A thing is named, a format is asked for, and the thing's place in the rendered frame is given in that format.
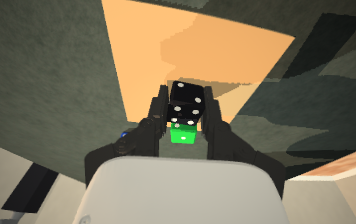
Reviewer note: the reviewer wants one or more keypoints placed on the green die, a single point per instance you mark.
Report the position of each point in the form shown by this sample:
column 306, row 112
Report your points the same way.
column 183, row 133

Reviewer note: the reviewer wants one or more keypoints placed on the orange flat mat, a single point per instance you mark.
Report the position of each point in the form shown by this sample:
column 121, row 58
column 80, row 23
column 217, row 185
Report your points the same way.
column 154, row 44

